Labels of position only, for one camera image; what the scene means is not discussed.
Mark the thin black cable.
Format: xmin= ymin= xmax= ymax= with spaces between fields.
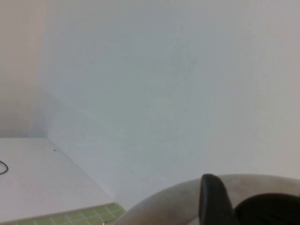
xmin=0 ymin=160 xmax=9 ymax=175

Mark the green grid table mat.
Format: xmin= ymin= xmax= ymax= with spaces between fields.
xmin=13 ymin=202 xmax=127 ymax=225

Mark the stainless steel pot lid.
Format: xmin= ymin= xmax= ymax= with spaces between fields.
xmin=112 ymin=173 xmax=300 ymax=225

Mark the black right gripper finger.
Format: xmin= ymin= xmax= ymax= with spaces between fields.
xmin=198 ymin=173 xmax=237 ymax=225

